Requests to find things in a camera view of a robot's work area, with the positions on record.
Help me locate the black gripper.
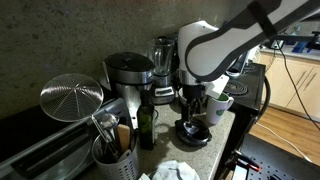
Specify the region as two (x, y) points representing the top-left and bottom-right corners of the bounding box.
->
(181, 83), (205, 130)

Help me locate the black blender lid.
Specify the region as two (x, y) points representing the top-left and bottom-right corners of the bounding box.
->
(174, 117), (213, 148)

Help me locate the glass jar blender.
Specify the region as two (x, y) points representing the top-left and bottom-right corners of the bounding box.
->
(148, 36), (177, 106)

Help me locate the white mug green logo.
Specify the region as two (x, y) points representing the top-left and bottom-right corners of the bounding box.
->
(204, 92), (235, 126)

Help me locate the dark green oil bottle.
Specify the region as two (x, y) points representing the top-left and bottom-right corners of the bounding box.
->
(136, 89), (157, 151)

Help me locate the white crumpled cloth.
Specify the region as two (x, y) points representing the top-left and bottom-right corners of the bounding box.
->
(147, 159), (201, 180)

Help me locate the black electric stove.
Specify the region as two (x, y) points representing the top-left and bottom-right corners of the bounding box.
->
(213, 61), (268, 180)

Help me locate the wooden spatula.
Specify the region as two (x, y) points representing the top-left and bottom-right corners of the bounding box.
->
(116, 123), (132, 154)

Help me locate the black silver coffee maker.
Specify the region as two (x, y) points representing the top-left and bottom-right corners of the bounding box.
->
(103, 51), (156, 131)

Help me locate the steel ladle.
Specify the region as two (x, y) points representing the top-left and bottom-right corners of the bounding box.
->
(98, 112), (121, 148)

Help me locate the perforated metal utensil holder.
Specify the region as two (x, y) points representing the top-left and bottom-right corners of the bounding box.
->
(91, 131), (141, 180)

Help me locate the black perforated board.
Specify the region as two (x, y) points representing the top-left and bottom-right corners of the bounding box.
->
(232, 133), (320, 180)

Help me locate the light wooden cabinet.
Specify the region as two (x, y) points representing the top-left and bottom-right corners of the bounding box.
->
(257, 50), (320, 122)

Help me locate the blue box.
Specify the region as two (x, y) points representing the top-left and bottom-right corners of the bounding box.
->
(291, 41), (308, 54)

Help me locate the silver toaster oven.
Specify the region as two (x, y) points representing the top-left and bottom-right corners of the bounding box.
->
(0, 97), (134, 180)

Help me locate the red handled tool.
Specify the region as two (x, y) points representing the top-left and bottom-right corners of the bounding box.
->
(234, 150), (262, 173)

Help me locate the thick black cable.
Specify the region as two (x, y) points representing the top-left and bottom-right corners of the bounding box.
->
(255, 75), (272, 125)

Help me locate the white floor cable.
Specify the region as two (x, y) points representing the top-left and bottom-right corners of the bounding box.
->
(255, 122), (313, 164)

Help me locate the thin black cable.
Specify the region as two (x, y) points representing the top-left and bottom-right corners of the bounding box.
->
(277, 48), (320, 132)

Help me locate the wire mesh skimmer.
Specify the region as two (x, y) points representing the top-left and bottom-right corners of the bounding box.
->
(39, 73), (122, 162)

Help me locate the black mounting rail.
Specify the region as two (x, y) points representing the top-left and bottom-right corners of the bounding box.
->
(266, 30), (320, 52)

